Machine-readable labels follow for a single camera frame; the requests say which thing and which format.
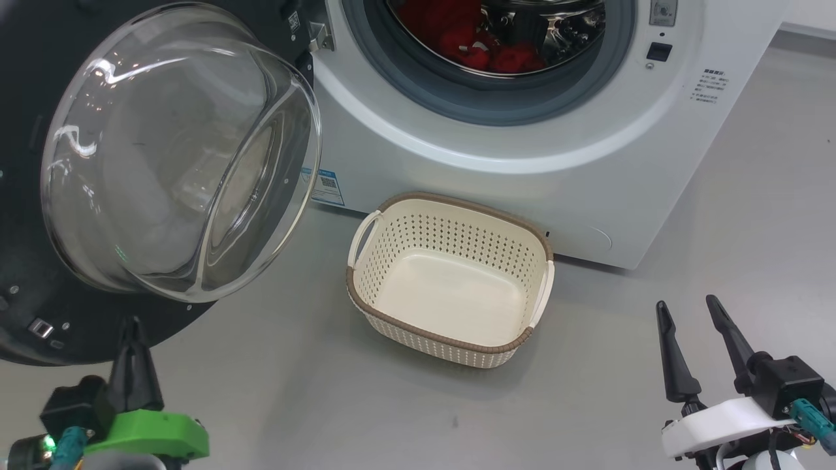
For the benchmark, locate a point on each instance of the red and white garment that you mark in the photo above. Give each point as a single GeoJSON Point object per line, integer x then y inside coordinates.
{"type": "Point", "coordinates": [464, 46]}

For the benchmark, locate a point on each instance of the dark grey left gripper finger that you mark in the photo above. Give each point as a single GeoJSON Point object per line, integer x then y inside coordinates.
{"type": "Point", "coordinates": [149, 391]}
{"type": "Point", "coordinates": [125, 378]}

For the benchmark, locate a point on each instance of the white front-load washing machine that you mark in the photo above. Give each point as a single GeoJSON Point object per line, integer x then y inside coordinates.
{"type": "Point", "coordinates": [522, 189]}

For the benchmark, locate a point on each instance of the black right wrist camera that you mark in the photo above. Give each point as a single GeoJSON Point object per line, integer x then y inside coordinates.
{"type": "Point", "coordinates": [790, 385]}

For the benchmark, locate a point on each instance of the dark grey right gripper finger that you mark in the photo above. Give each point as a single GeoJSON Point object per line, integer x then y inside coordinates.
{"type": "Point", "coordinates": [676, 372]}
{"type": "Point", "coordinates": [733, 343]}

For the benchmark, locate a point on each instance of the cream perforated laundry basket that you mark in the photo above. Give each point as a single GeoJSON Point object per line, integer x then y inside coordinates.
{"type": "Point", "coordinates": [450, 294]}

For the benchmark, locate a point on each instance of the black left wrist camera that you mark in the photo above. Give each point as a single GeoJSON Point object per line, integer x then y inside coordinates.
{"type": "Point", "coordinates": [75, 405]}

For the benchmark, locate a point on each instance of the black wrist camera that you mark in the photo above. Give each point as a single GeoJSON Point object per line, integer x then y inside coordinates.
{"type": "Point", "coordinates": [75, 405]}
{"type": "Point", "coordinates": [790, 385]}

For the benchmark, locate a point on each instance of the black round glass washer door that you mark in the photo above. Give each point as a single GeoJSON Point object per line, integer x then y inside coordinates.
{"type": "Point", "coordinates": [176, 156]}

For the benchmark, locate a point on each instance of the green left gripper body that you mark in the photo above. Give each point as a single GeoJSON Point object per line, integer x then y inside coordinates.
{"type": "Point", "coordinates": [157, 434]}

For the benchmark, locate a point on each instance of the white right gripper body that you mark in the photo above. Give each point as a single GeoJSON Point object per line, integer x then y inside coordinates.
{"type": "Point", "coordinates": [718, 424]}

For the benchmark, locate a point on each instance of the printed warning text label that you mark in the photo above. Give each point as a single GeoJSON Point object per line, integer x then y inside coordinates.
{"type": "Point", "coordinates": [710, 85]}

